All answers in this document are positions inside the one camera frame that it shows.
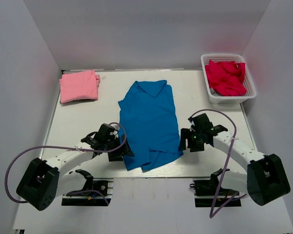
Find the blue polo shirt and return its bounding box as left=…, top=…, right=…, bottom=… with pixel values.
left=118, top=80, right=183, bottom=171

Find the white plastic basket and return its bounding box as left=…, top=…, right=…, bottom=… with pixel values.
left=201, top=53, right=257, bottom=104

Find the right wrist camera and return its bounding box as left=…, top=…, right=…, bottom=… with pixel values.
left=188, top=114, right=213, bottom=131

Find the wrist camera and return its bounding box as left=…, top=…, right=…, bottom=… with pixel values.
left=188, top=114, right=213, bottom=131
left=96, top=123, right=116, bottom=140

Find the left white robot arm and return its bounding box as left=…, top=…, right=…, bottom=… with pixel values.
left=16, top=132, right=134, bottom=211

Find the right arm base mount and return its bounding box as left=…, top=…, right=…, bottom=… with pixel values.
left=189, top=179, right=242, bottom=208

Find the crumpled red t shirt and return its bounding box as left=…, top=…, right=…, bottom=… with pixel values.
left=205, top=60, right=247, bottom=97

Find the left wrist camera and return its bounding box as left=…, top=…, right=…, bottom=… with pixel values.
left=96, top=123, right=116, bottom=140

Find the folded pink t shirt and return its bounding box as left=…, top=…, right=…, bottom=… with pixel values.
left=59, top=70, right=101, bottom=104

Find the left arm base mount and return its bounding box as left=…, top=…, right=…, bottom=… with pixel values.
left=61, top=179, right=113, bottom=207

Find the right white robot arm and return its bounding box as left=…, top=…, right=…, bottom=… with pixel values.
left=179, top=125, right=291, bottom=206

